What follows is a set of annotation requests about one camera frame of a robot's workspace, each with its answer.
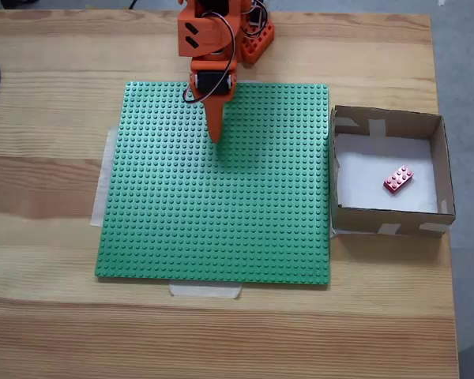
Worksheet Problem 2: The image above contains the green lego baseplate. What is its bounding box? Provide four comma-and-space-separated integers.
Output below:
94, 81, 330, 288

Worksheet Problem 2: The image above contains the white paper sheet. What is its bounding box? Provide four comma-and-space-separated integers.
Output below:
334, 133, 438, 214

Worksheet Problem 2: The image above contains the black gripper motor cable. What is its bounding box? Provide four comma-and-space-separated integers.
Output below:
182, 11, 238, 104

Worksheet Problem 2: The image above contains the short masking tape strip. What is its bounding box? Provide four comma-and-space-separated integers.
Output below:
168, 283, 244, 300

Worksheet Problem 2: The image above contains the brown cardboard box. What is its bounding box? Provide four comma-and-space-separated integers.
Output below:
329, 104, 457, 238

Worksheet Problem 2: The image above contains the wide masking tape strip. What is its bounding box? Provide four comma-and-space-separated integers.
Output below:
90, 126, 119, 228

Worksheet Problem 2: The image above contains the red lego block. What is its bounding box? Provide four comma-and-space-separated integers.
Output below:
382, 164, 416, 196

